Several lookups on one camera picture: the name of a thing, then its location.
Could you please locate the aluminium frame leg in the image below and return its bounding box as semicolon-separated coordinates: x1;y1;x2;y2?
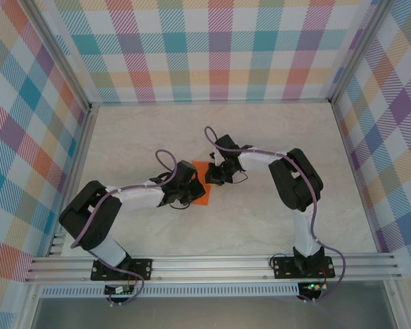
383;279;410;329
15;282;44;329

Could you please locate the aluminium back rail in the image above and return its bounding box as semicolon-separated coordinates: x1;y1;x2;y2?
88;98;335;107

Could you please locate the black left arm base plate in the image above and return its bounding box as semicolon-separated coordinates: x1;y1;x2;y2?
90;258;153;282

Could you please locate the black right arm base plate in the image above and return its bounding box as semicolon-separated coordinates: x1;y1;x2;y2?
272;256;336;280

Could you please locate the aluminium mounting rail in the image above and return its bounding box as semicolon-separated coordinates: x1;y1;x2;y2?
23;253;403;284

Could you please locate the aluminium frame post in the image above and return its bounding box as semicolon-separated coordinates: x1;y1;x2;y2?
327;0;397;103
26;0;94;112

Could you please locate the orange paper sheet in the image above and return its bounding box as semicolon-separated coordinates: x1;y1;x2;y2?
190;160;213;206

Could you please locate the perforated grey cable duct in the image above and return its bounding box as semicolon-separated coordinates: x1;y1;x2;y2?
40;286;301;298

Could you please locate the small circuit board with led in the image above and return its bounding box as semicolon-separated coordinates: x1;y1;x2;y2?
298;280;329;293

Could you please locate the aluminium side rail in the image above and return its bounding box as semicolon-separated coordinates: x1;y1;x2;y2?
46;102;102;258

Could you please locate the grey metal panel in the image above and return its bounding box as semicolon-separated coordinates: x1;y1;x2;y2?
30;296;398;329

